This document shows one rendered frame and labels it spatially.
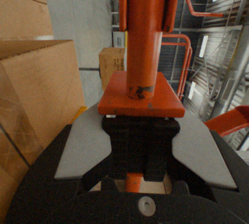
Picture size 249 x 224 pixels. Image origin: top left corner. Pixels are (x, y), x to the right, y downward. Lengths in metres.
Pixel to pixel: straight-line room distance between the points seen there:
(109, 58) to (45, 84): 1.64
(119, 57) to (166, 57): 9.46
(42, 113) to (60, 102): 0.05
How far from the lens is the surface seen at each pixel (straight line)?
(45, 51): 0.21
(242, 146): 3.06
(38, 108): 0.20
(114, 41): 7.49
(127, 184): 0.19
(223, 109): 6.50
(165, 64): 11.17
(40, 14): 0.97
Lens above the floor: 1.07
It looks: 2 degrees down
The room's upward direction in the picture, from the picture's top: 92 degrees clockwise
